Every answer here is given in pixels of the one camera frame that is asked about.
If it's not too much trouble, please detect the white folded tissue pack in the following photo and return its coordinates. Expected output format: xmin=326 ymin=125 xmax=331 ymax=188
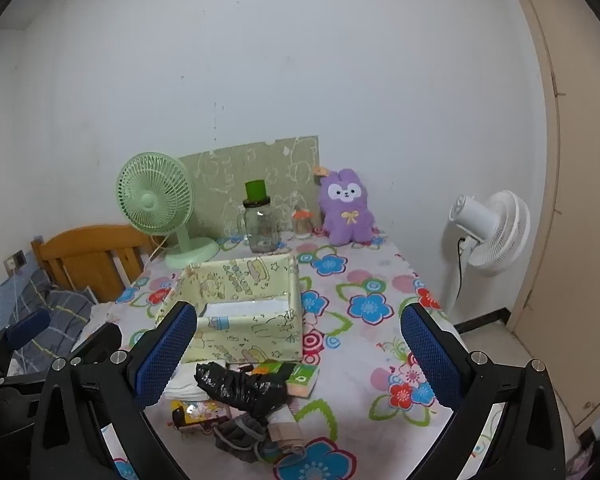
xmin=167 ymin=362 xmax=211 ymax=401

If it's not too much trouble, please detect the white standing fan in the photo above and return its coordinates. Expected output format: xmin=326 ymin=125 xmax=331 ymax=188
xmin=442 ymin=190 xmax=531 ymax=311

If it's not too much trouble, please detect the orange green packet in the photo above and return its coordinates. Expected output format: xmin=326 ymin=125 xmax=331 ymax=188
xmin=250 ymin=361 xmax=297 ymax=377

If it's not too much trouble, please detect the beige wardrobe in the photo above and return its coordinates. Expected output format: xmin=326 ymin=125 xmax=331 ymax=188
xmin=500 ymin=0 xmax=600 ymax=431

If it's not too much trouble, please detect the floral tablecloth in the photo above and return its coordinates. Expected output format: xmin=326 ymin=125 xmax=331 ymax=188
xmin=70 ymin=230 xmax=463 ymax=480

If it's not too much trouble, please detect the cotton swab jar orange lid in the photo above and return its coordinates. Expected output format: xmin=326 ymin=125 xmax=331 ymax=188
xmin=292 ymin=209 xmax=314 ymax=239

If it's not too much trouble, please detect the grey drawstring pouch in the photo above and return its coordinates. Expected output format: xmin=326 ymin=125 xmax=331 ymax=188
xmin=214 ymin=412 xmax=271 ymax=463

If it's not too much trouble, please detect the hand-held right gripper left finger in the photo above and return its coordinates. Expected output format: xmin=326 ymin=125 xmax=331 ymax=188
xmin=30 ymin=301 xmax=198 ymax=480

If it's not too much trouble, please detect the glass jar with green lid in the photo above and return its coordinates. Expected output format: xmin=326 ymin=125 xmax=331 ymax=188
xmin=237 ymin=180 xmax=281 ymax=254

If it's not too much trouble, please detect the purple plush bunny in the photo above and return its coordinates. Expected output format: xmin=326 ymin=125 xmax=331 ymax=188
xmin=312 ymin=166 xmax=376 ymax=246

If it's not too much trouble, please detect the black fan cable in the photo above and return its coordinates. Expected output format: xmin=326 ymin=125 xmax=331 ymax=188
xmin=455 ymin=237 xmax=470 ymax=301

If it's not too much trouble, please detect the green desk fan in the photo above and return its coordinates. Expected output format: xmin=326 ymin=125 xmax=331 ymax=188
xmin=117 ymin=152 xmax=220 ymax=270

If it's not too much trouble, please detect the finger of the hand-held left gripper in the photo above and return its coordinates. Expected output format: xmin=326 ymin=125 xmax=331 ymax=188
xmin=5 ymin=308 xmax=52 ymax=348
xmin=69 ymin=322 xmax=124 ymax=367

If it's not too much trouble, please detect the yellow-green printed storage box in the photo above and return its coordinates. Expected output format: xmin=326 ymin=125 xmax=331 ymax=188
xmin=155 ymin=254 xmax=305 ymax=363

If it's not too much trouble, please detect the wooden bed headboard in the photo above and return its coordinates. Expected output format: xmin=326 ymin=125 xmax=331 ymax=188
xmin=30 ymin=224 xmax=163 ymax=303

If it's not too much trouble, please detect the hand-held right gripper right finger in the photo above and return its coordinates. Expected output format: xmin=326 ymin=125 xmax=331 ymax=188
xmin=400 ymin=302 xmax=566 ymax=480

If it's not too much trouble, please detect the green printed cardboard sheet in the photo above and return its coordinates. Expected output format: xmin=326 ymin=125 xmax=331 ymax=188
xmin=179 ymin=135 xmax=322 ymax=241

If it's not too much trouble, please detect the black plastic bag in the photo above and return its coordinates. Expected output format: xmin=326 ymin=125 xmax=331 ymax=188
xmin=195 ymin=360 xmax=293 ymax=423

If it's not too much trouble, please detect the green tissue packet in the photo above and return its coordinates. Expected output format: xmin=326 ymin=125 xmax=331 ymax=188
xmin=285 ymin=363 xmax=321 ymax=399

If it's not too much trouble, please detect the grey plaid pillow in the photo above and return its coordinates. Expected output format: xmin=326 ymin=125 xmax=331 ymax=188
xmin=10 ymin=280 xmax=98 ymax=376

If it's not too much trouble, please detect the cartoon printed packet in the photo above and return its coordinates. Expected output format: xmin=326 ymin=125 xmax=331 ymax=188
xmin=171 ymin=400 xmax=231 ymax=432

